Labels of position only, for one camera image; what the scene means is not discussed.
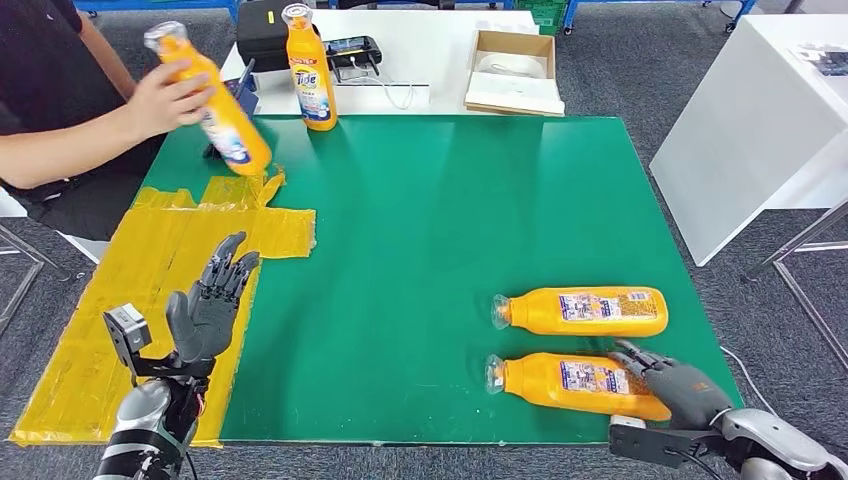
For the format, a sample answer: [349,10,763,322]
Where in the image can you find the person's right hand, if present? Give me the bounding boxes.
[124,58,217,142]

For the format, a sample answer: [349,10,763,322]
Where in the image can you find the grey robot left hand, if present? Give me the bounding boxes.
[165,231,261,364]

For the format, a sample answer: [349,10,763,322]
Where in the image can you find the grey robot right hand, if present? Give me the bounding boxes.
[608,339,735,432]

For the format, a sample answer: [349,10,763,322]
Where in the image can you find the orange detergent bottle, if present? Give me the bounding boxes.
[143,19,274,178]
[280,3,339,132]
[483,352,673,423]
[490,286,670,338]

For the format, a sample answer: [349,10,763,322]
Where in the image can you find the blue folio tablet case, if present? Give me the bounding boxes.
[201,58,261,160]

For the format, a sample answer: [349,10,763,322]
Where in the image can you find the yellow taped sheet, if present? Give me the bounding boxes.
[9,164,318,448]

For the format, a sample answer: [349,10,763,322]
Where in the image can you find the black carrying case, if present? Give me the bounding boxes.
[235,0,313,73]

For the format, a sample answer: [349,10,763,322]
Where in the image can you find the person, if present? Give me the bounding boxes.
[0,0,217,243]

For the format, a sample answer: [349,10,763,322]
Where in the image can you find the white seat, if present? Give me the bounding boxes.
[0,188,111,265]

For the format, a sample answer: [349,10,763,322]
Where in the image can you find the black remote controller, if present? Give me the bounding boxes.
[323,34,384,83]

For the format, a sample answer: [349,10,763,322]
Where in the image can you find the green table mat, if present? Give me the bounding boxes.
[135,113,743,446]

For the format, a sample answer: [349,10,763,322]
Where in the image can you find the white desk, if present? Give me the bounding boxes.
[218,7,541,117]

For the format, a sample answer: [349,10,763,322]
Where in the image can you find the white panel-sided table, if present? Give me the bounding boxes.
[649,14,848,268]

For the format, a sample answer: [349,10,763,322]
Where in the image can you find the white pouch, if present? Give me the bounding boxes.
[476,52,541,79]

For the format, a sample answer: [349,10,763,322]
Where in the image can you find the white sheet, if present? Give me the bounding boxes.
[465,70,566,115]

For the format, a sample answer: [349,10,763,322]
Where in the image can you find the open cardboard box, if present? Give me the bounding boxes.
[463,29,566,118]

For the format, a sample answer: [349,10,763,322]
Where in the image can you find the printed booklet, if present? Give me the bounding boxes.
[791,44,848,79]

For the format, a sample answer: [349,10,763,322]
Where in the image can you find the blue castor leg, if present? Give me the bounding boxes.
[723,0,757,36]

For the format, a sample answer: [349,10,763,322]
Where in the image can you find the green plastic crate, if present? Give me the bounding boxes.
[513,0,570,37]

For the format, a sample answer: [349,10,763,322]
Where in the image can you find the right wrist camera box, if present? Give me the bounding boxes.
[608,414,720,470]

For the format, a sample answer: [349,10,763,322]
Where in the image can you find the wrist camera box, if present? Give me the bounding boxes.
[102,303,217,382]
[608,414,720,470]

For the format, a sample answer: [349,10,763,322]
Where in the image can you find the white floor cable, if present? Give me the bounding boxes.
[720,345,780,419]

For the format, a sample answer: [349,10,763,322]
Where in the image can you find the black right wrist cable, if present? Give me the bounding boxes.
[662,447,727,480]

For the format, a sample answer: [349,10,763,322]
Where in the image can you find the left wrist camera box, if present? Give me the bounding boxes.
[102,303,217,382]

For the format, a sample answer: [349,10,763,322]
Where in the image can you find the blue shelf frame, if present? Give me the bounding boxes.
[72,0,240,24]

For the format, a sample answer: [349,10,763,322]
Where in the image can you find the metal chair frame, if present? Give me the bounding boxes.
[0,223,68,334]

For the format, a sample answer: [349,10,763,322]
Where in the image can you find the metal table frame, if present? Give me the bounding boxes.
[743,196,848,374]

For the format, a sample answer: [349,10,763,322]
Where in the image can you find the white charging cable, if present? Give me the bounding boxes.
[351,57,415,112]

